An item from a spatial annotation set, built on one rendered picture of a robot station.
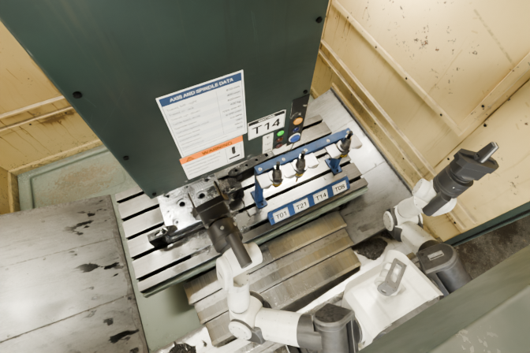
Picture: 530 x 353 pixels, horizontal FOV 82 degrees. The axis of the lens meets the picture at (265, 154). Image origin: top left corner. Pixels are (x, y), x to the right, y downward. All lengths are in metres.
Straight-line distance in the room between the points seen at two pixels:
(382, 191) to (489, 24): 0.95
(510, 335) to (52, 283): 1.78
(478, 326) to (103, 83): 0.50
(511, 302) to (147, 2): 0.46
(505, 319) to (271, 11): 0.45
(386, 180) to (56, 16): 1.63
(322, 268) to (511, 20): 1.24
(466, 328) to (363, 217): 1.54
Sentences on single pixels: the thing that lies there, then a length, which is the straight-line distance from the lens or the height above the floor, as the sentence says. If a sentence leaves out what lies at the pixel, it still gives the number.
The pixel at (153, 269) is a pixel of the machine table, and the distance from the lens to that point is 1.53.
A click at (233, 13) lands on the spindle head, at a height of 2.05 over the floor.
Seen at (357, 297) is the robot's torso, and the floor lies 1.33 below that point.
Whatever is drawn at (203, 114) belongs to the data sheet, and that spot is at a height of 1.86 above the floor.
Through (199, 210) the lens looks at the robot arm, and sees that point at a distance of 0.95.
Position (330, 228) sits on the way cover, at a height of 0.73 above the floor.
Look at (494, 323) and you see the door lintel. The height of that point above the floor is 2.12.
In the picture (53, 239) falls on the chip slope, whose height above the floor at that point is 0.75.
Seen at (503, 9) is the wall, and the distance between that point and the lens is 1.21.
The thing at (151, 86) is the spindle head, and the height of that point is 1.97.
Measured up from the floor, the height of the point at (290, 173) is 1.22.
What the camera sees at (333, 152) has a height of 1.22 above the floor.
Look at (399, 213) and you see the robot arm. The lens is 1.33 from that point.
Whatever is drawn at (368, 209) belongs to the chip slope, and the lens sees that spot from 1.78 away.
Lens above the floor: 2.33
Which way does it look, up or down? 60 degrees down
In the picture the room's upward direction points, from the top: 2 degrees clockwise
